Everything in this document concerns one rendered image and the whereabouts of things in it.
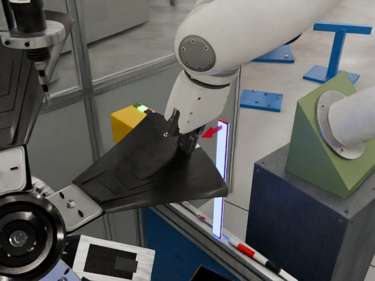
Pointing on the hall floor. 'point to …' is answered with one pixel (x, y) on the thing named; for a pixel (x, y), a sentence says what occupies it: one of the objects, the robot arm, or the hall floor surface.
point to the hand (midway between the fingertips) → (187, 140)
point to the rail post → (141, 227)
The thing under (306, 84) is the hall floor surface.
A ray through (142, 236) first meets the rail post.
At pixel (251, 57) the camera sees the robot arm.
